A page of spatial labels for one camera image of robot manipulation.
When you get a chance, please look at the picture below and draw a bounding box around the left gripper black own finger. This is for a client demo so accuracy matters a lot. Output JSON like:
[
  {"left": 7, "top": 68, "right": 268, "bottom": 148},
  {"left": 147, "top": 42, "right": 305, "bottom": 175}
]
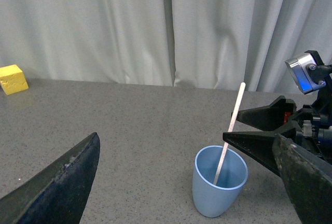
[{"left": 1, "top": 133, "right": 100, "bottom": 223}]

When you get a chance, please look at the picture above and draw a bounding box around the grey-green curtain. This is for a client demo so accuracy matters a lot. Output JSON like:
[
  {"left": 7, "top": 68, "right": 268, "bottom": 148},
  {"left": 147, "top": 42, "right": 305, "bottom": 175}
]
[{"left": 1, "top": 0, "right": 331, "bottom": 93}]

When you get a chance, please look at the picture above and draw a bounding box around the yellow sponge block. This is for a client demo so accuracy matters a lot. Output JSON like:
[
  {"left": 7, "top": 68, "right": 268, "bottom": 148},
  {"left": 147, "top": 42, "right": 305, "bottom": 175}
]
[{"left": 1, "top": 64, "right": 29, "bottom": 95}]

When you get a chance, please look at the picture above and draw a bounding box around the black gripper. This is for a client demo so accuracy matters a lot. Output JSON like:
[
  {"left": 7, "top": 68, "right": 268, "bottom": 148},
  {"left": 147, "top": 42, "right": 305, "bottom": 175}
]
[{"left": 223, "top": 78, "right": 331, "bottom": 223}]

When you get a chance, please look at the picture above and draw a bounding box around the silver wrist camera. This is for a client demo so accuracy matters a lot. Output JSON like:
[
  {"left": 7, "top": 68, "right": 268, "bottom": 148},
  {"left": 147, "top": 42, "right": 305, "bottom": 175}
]
[{"left": 285, "top": 50, "right": 331, "bottom": 94}]

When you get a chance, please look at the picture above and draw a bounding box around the white wooden chopstick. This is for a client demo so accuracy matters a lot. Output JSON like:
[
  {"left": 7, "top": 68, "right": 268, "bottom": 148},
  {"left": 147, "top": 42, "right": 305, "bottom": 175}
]
[{"left": 213, "top": 82, "right": 246, "bottom": 185}]

